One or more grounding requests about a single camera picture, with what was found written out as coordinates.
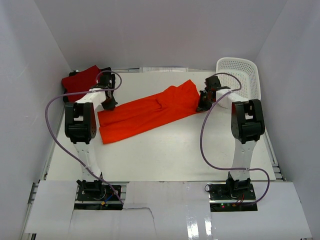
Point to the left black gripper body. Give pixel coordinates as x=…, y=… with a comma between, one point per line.
x=112, y=96

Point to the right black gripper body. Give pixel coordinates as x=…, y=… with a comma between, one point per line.
x=211, y=101

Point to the orange t shirt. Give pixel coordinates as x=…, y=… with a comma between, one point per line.
x=144, y=114

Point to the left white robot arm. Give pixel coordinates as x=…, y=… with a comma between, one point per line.
x=80, y=127

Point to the folded red t shirt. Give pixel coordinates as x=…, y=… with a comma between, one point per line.
x=81, y=81

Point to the white plastic basket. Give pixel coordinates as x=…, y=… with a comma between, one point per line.
x=240, y=74

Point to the white label strip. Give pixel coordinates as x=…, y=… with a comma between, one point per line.
x=163, y=69

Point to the folded black t shirt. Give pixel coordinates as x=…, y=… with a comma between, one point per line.
x=74, y=98

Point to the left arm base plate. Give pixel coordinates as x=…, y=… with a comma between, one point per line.
x=97, y=196

